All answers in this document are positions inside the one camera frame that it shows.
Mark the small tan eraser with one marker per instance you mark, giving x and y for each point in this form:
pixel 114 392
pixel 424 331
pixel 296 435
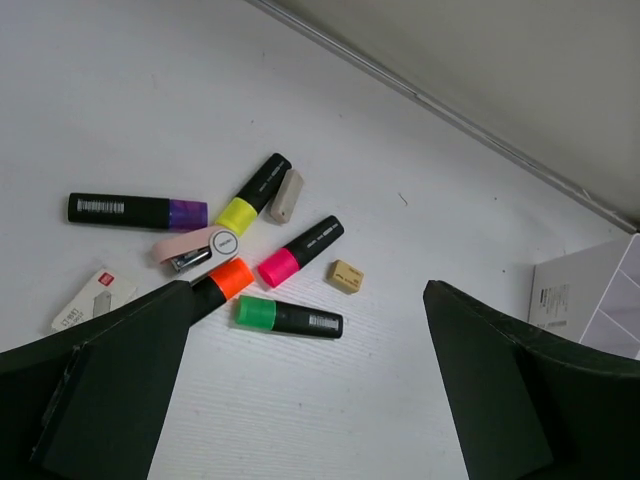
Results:
pixel 344 277

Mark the yellow cap highlighter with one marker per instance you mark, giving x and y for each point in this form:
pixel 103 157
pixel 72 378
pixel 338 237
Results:
pixel 252 198

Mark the purple cap highlighter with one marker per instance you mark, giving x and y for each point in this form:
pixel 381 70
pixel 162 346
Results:
pixel 137 212

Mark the long grey eraser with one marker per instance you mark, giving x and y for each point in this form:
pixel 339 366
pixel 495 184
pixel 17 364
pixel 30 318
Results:
pixel 287 196

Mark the pink mini stapler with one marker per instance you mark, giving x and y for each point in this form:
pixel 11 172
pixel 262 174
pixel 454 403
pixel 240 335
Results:
pixel 194 254

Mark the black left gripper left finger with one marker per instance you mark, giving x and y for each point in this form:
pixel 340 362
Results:
pixel 90 402

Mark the white staples box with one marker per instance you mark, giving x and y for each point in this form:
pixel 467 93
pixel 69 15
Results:
pixel 106 291

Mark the orange cap highlighter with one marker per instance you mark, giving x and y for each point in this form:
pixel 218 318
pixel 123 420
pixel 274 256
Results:
pixel 219 286

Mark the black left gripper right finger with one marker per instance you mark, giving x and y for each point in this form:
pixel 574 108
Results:
pixel 528 404

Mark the pink cap highlighter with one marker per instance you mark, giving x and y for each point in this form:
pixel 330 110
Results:
pixel 299 252

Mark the white divided organizer tray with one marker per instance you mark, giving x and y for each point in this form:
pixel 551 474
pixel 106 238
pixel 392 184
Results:
pixel 591 297

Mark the green cap highlighter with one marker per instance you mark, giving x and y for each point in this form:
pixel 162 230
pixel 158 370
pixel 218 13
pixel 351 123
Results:
pixel 282 317

